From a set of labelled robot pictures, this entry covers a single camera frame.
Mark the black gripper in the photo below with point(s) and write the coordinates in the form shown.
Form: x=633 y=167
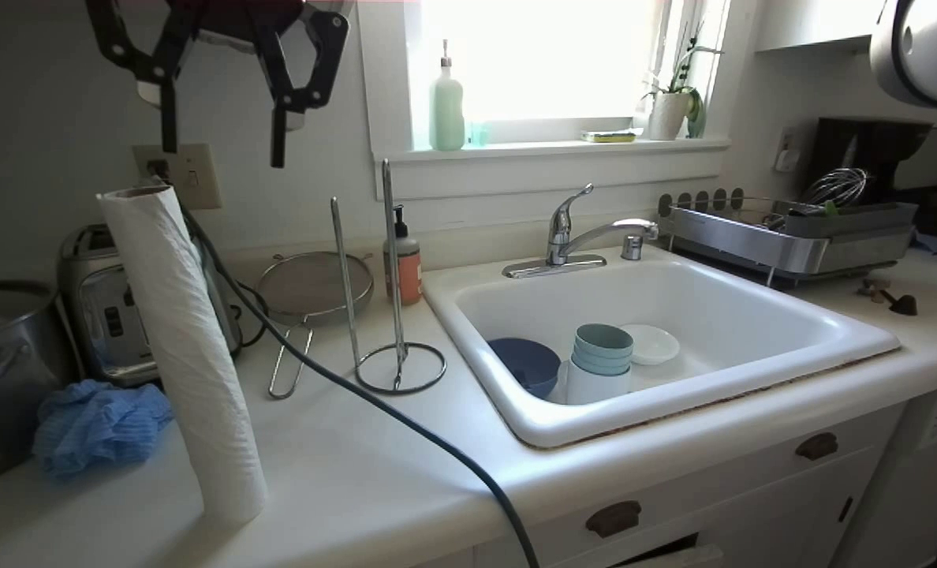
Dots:
x=236 y=12

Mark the white paper towel roll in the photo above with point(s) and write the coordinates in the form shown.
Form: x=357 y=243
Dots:
x=184 y=357

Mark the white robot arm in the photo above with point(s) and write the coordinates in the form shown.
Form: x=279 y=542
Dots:
x=934 y=48

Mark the silver paper towel stand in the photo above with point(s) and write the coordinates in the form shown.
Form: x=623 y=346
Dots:
x=400 y=351

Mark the green dish soap bottle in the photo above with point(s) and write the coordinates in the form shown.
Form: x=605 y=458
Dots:
x=446 y=113

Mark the metal mesh strainer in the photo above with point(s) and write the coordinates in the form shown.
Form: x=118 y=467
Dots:
x=311 y=284

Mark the small teal glass object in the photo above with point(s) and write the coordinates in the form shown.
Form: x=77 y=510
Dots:
x=477 y=134

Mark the silver toaster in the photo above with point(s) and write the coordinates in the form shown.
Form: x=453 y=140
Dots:
x=112 y=312

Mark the orange soap pump bottle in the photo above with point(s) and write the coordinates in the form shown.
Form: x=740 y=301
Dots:
x=408 y=275

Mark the chrome sink faucet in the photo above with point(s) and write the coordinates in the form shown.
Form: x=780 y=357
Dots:
x=563 y=224

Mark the yellow green sponge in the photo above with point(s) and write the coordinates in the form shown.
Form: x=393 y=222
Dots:
x=611 y=134

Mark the blue crumpled cloth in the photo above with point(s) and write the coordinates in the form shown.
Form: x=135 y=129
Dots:
x=95 y=430

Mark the blue bowl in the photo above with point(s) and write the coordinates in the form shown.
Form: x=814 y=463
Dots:
x=526 y=362

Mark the plant in white pot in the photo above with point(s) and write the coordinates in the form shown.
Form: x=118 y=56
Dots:
x=664 y=113

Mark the chrome sink sprayer cap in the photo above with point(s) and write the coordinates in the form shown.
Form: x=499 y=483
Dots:
x=633 y=247

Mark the teal cup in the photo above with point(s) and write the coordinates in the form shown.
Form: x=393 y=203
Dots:
x=601 y=351

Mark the white round lid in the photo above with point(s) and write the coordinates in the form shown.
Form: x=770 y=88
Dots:
x=655 y=346

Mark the white kitchen sink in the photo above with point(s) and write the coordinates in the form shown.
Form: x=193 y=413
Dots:
x=761 y=317

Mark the steel dish rack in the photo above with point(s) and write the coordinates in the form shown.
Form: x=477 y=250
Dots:
x=793 y=247

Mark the metal whisk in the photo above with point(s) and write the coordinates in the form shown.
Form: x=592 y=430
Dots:
x=833 y=186

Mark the black coffee maker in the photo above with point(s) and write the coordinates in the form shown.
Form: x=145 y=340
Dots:
x=873 y=146

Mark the white base cabinet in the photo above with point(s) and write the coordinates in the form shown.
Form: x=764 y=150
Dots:
x=740 y=494

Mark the black round brush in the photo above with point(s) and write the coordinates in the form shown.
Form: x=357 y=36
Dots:
x=896 y=304

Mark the beige wall outlet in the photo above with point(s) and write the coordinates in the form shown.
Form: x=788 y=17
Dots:
x=200 y=174

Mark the window with white frame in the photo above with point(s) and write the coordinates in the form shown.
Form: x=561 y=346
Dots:
x=532 y=65

